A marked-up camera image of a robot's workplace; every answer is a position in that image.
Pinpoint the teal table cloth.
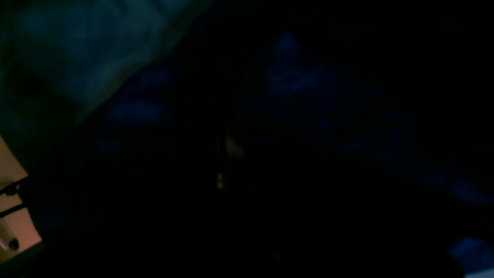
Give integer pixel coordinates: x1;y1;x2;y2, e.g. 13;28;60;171
0;0;213;128

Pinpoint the blue t-shirt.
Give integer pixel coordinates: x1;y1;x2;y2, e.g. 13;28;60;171
73;0;494;278

